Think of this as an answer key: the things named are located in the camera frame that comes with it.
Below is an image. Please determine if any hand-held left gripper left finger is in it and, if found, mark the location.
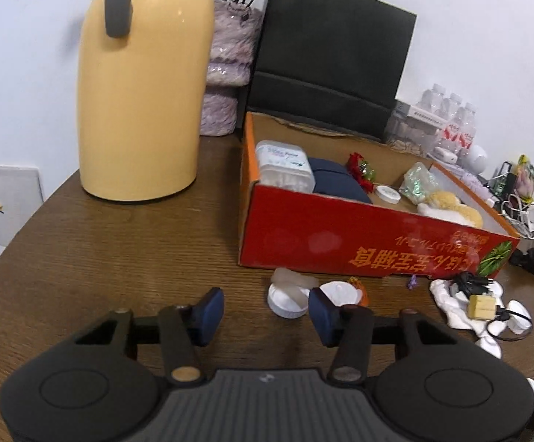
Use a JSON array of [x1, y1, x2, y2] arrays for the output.
[[71, 287, 225, 386]]

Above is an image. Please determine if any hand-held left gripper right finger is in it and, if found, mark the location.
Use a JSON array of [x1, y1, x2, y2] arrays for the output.
[[308, 288, 461, 383]]

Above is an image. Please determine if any white heart-shaped case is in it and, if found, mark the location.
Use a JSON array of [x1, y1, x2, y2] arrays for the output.
[[319, 281, 364, 307]]

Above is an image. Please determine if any red cardboard box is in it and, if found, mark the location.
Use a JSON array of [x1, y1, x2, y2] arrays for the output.
[[238, 111, 522, 281]]

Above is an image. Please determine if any navy pouch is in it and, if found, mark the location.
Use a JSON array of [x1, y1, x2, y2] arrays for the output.
[[308, 157, 373, 204]]

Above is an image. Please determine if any red artificial flower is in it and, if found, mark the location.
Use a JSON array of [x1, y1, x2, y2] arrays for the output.
[[345, 152, 377, 194]]

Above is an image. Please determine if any white cotton swab box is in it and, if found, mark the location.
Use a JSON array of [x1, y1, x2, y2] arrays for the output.
[[254, 139, 316, 193]]

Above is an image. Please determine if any iridescent wrapper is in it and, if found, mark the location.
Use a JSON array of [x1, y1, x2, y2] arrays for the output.
[[398, 162, 440, 204]]

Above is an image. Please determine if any yellow and white plush toy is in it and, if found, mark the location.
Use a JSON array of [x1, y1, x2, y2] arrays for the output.
[[417, 190, 484, 228]]

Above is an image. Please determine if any small orange wrapper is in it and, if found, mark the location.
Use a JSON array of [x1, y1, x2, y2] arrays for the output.
[[349, 276, 370, 307]]

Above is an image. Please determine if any clear plastic lid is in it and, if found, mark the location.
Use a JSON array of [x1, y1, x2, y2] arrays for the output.
[[271, 268, 319, 292]]

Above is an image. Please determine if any yellow cube charger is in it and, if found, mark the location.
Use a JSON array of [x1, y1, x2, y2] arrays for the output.
[[467, 295, 495, 319]]

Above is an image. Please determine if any white cloth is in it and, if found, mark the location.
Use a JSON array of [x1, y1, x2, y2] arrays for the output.
[[429, 277, 507, 332]]

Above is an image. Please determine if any black pouch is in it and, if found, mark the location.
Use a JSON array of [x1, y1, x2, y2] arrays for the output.
[[509, 248, 534, 274]]

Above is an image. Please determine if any purple fuzzy headband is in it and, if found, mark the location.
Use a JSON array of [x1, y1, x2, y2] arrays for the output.
[[451, 168, 491, 196]]

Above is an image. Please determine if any pink candy bag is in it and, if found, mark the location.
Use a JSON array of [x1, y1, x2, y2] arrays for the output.
[[516, 154, 534, 194]]

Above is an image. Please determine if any small dark bottle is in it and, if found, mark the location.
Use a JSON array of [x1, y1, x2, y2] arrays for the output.
[[492, 162, 516, 194]]

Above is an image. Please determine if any white round robot toy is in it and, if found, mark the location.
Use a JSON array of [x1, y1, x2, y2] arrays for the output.
[[461, 145, 489, 175]]

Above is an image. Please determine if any white carton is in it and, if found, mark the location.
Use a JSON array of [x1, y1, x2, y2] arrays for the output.
[[393, 100, 447, 130]]

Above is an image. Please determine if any yellow thermos jug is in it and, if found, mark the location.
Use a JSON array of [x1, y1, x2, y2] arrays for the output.
[[77, 0, 215, 203]]

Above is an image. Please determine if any water bottle red label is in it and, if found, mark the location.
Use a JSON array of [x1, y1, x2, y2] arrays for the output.
[[451, 102, 478, 152], [417, 84, 447, 123], [437, 93, 462, 148]]

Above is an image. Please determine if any black paper bag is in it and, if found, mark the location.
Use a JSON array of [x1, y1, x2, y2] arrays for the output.
[[247, 0, 418, 143]]

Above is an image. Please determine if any pink fuzzy vase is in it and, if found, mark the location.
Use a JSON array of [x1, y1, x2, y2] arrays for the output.
[[199, 0, 264, 137]]

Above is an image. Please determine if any thin black cable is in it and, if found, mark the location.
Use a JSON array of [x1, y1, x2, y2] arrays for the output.
[[451, 271, 532, 339]]

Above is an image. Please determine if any white charger cable tangle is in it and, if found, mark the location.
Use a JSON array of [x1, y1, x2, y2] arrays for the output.
[[499, 191, 534, 240]]

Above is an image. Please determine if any white wall panel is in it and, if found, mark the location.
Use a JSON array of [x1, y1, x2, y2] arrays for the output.
[[0, 165, 44, 247]]

